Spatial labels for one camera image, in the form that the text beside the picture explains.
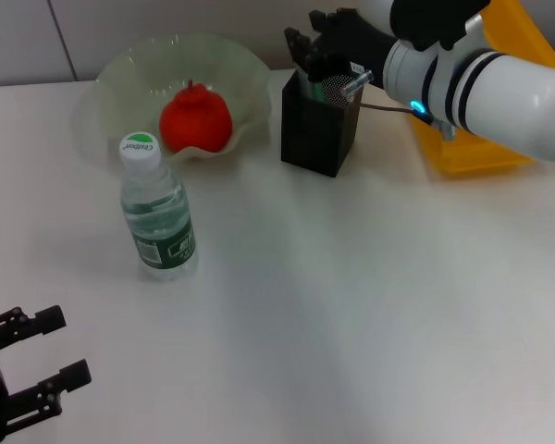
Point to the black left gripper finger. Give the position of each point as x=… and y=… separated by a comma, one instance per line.
x=65, y=377
x=41, y=319

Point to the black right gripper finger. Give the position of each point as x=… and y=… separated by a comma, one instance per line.
x=300, y=48
x=328, y=20

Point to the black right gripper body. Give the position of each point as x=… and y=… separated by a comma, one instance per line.
x=356, y=41

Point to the mint green pen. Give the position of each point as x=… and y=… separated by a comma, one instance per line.
x=318, y=91

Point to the red-orange toy orange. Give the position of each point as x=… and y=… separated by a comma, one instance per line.
x=196, y=122

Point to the clear bottle with green label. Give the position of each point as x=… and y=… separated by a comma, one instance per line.
x=159, y=222

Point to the translucent wavy glass fruit bowl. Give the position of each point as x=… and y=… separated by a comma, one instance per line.
x=240, y=78

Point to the black mesh pen holder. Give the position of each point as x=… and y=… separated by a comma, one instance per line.
x=314, y=134

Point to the yellow plastic bin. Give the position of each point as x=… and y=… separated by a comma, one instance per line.
x=481, y=152

